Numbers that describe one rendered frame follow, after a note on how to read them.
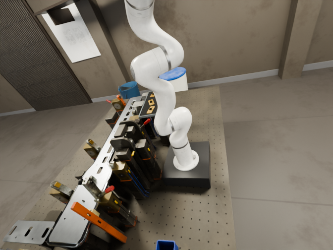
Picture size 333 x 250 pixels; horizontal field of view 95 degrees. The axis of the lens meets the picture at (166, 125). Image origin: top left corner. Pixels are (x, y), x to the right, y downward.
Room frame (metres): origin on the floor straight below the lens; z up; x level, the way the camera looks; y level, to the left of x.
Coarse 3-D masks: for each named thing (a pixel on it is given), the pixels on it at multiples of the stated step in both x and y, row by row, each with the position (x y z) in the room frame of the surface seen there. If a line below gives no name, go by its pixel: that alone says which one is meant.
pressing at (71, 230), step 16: (112, 128) 1.16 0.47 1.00; (96, 160) 0.83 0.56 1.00; (96, 176) 0.68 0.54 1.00; (80, 192) 0.60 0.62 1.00; (64, 208) 0.53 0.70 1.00; (96, 208) 0.46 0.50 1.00; (64, 224) 0.44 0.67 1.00; (80, 224) 0.41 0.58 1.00; (48, 240) 0.39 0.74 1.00; (64, 240) 0.36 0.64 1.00; (80, 240) 0.33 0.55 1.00
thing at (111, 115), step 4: (112, 112) 1.40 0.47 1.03; (116, 112) 1.40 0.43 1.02; (108, 116) 1.35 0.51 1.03; (112, 116) 1.32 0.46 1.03; (116, 116) 1.36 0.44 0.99; (108, 120) 1.31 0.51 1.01; (112, 120) 1.29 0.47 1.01; (116, 120) 1.33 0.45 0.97; (108, 124) 1.32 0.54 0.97; (112, 124) 1.30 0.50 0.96
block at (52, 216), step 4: (52, 212) 0.55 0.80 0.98; (56, 212) 0.54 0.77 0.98; (60, 212) 0.53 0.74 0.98; (48, 216) 0.53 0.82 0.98; (52, 216) 0.52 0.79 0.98; (56, 216) 0.51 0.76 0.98; (44, 220) 0.51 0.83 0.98; (48, 220) 0.51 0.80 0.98; (52, 220) 0.50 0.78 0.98; (56, 220) 0.49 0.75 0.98
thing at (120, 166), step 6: (120, 162) 0.66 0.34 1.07; (114, 168) 0.63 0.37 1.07; (120, 168) 0.61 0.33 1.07; (126, 168) 0.62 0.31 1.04; (120, 174) 0.61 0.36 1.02; (126, 174) 0.60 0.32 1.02; (132, 174) 0.63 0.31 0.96; (120, 180) 0.62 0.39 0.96; (126, 180) 0.61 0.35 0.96; (132, 180) 0.62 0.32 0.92; (132, 186) 0.61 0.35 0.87; (138, 186) 0.63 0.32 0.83; (132, 192) 0.62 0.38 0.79; (138, 192) 0.61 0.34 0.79; (144, 192) 0.63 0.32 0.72; (138, 198) 0.61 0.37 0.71; (144, 198) 0.60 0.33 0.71
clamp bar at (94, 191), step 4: (80, 180) 0.49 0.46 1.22; (84, 180) 0.49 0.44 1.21; (88, 180) 0.48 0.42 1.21; (80, 184) 0.48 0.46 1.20; (84, 184) 0.46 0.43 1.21; (88, 184) 0.47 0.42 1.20; (92, 184) 0.48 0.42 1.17; (88, 188) 0.46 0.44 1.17; (92, 188) 0.47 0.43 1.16; (96, 188) 0.49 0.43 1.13; (92, 192) 0.46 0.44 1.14; (96, 192) 0.47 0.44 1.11; (100, 192) 0.49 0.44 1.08; (96, 196) 0.47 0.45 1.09
